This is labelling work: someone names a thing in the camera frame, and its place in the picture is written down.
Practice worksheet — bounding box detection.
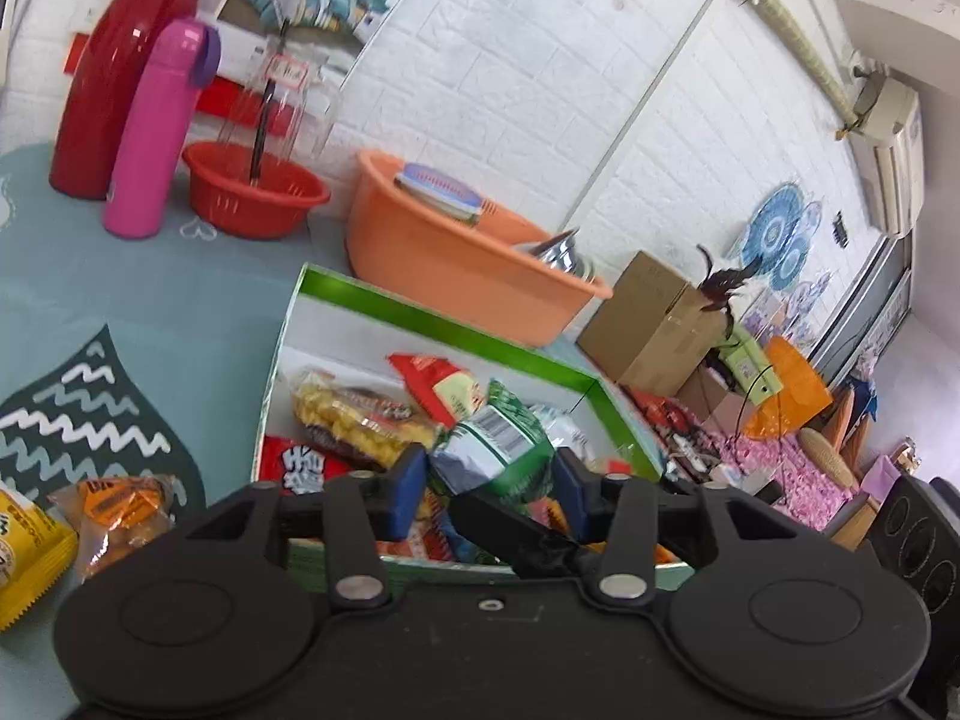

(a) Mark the round lidded tin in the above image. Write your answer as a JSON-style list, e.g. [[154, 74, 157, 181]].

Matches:
[[394, 163, 485, 226]]

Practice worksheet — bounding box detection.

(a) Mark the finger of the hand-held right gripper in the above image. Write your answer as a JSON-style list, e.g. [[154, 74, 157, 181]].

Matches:
[[448, 491, 597, 580]]

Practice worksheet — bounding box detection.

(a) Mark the pink water bottle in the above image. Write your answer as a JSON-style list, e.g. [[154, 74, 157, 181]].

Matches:
[[103, 19, 222, 241]]

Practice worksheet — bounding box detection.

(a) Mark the metal bowl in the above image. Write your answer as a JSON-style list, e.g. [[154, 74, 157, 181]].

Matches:
[[514, 229, 601, 286]]

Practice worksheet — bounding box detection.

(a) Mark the red plastic colander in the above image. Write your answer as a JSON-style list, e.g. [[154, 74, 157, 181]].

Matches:
[[182, 141, 331, 241]]

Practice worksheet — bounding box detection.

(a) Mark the orange plastic bag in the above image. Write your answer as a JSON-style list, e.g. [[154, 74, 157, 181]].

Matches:
[[742, 336, 835, 440]]

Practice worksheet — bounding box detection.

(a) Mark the black speaker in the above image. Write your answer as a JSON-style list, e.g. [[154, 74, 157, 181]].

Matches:
[[862, 472, 960, 623]]

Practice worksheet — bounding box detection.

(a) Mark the red thermos jug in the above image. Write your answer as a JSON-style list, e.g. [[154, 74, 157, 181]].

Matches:
[[49, 0, 222, 201]]

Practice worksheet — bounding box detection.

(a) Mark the green and white cardboard box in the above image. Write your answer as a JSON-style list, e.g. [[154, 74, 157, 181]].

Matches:
[[259, 262, 695, 590]]

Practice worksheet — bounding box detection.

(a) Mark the red snack bag yellow label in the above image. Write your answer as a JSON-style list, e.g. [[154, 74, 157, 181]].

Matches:
[[388, 352, 487, 428]]

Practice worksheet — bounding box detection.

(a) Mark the clear glass cup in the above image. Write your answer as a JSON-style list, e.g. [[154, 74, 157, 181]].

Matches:
[[217, 41, 338, 173]]

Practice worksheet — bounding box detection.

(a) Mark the pink floral cloth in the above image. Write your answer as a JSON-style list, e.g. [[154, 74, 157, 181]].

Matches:
[[675, 420, 856, 533]]

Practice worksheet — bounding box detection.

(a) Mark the orange plastic basin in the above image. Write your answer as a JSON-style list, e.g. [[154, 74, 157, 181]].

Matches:
[[345, 150, 614, 350]]

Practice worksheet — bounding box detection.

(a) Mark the small brown cardboard box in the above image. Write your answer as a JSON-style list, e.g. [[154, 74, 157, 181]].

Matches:
[[679, 367, 758, 436]]

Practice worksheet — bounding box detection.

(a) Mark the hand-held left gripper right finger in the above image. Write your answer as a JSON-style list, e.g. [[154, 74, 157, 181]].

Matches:
[[553, 448, 826, 607]]

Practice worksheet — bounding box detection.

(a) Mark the small white green packet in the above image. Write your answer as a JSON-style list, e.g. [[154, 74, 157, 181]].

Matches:
[[532, 405, 601, 466]]

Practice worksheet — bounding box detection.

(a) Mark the blue paper fan decoration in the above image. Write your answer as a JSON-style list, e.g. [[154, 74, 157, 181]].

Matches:
[[739, 180, 826, 293]]

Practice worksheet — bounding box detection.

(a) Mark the white air conditioner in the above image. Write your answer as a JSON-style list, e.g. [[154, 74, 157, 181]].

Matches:
[[851, 75, 927, 237]]

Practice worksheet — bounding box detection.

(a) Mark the green snack packet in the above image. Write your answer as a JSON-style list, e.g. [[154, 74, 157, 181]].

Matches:
[[427, 379, 560, 503]]

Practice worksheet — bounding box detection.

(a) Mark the dark dried flower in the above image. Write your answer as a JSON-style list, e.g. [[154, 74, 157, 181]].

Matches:
[[696, 244, 751, 316]]

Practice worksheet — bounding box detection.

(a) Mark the beige wall pipe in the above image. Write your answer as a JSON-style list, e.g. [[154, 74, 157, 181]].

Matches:
[[686, 0, 863, 128]]

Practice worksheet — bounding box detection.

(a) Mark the orange bread packet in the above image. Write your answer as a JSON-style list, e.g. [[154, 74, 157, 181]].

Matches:
[[49, 475, 177, 582]]

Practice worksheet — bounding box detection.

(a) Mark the light green box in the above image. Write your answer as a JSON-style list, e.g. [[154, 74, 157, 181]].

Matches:
[[716, 322, 785, 398]]

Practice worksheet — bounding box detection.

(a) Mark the clear packet of yellow puffs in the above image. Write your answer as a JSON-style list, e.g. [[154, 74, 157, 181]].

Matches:
[[289, 367, 443, 470]]

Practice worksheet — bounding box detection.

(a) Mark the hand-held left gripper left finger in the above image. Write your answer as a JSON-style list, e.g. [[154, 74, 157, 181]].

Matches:
[[184, 444, 430, 611]]

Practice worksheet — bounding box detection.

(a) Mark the red box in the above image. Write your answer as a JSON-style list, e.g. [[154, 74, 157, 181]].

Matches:
[[199, 75, 293, 136]]

